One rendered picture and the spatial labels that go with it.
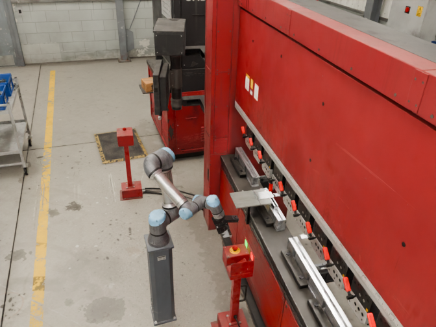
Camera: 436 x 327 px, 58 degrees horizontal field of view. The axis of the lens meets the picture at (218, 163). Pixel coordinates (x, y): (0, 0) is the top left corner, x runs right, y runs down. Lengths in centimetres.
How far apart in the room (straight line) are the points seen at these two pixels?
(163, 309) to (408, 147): 229
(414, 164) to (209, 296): 239
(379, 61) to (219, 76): 191
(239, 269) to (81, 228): 209
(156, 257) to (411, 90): 199
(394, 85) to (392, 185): 36
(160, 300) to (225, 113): 160
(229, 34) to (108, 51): 649
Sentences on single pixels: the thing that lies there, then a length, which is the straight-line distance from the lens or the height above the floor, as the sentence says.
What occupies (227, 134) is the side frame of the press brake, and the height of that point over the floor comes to 108.
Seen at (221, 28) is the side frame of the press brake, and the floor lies 200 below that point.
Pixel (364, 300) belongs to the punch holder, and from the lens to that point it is 193.
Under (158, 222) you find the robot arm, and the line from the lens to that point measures 267.
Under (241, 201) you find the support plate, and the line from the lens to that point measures 282.
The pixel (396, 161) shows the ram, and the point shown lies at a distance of 156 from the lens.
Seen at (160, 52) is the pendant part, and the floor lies 178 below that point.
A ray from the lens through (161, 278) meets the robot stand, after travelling 299.
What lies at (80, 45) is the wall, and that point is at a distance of 947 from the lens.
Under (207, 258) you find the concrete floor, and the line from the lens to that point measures 381.
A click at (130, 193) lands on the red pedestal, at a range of 455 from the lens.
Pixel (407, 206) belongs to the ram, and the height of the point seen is 184.
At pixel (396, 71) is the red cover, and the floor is 226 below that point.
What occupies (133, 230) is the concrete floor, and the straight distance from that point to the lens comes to 416.
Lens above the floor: 267
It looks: 31 degrees down
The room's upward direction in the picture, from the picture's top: 2 degrees clockwise
